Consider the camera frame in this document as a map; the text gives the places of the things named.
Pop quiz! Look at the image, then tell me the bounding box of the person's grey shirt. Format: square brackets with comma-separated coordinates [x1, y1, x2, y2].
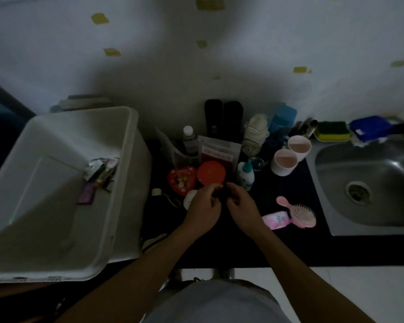
[145, 279, 292, 323]

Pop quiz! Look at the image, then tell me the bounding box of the person's left hand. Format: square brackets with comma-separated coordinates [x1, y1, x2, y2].
[181, 183, 224, 235]

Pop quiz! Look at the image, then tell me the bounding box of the black table countertop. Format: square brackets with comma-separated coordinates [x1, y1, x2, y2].
[114, 124, 404, 269]

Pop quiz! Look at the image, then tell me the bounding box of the gold foil packet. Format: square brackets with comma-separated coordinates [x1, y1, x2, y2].
[94, 170, 114, 189]

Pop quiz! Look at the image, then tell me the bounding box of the white cup pink inside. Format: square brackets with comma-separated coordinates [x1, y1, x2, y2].
[287, 135, 312, 162]
[270, 148, 298, 177]

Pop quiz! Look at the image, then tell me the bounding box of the orange red round jar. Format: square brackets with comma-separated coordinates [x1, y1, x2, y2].
[197, 160, 227, 186]

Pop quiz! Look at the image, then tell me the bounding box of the white plastic storage bin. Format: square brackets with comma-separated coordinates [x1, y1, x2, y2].
[0, 105, 153, 284]

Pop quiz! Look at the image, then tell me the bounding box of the steel sink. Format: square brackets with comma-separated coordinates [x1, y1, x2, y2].
[306, 137, 404, 236]

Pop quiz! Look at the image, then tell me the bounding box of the cream umbrella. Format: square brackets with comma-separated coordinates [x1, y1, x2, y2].
[141, 233, 169, 254]

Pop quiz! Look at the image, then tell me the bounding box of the cream plush covered bottle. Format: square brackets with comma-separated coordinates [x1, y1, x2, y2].
[242, 113, 271, 155]

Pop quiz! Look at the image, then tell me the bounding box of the blue scouring pad pack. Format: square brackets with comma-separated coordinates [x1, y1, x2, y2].
[349, 114, 391, 144]

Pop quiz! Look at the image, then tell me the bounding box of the person's right hand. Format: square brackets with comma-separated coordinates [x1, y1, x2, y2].
[225, 182, 268, 237]

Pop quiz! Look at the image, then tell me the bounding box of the person's right forearm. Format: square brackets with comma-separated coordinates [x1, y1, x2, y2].
[252, 223, 378, 323]

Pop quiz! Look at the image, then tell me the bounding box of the white lotion bottle teal cap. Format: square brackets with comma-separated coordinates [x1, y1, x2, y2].
[237, 161, 255, 192]

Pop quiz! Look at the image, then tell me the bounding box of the blue plastic bottle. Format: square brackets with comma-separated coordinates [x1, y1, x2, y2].
[268, 104, 298, 145]

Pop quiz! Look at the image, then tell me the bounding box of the white rag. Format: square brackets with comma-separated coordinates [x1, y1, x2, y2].
[351, 137, 388, 148]

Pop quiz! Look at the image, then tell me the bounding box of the purple packet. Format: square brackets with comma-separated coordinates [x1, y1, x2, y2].
[76, 183, 97, 205]

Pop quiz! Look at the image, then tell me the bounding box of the pink tissue pack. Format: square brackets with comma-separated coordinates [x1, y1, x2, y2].
[261, 211, 292, 231]

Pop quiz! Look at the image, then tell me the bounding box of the person's left forearm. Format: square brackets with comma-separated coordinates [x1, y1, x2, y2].
[53, 225, 202, 323]

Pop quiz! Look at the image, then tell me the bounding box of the clear bottle white cap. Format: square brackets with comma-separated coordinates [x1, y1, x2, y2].
[183, 126, 199, 157]

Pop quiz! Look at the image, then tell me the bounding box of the zip pouch red label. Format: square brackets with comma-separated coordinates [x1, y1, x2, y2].
[198, 135, 242, 172]

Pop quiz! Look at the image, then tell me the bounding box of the pink hairbrush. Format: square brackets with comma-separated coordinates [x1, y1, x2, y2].
[276, 196, 317, 229]

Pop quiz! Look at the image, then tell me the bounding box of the red heart shaped tin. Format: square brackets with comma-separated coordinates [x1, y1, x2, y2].
[167, 166, 198, 196]

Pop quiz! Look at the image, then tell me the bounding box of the yellow green sponge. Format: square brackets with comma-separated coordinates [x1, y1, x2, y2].
[315, 121, 351, 143]

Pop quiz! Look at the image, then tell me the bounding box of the clear cotton swab box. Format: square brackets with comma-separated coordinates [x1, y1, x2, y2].
[183, 188, 229, 212]

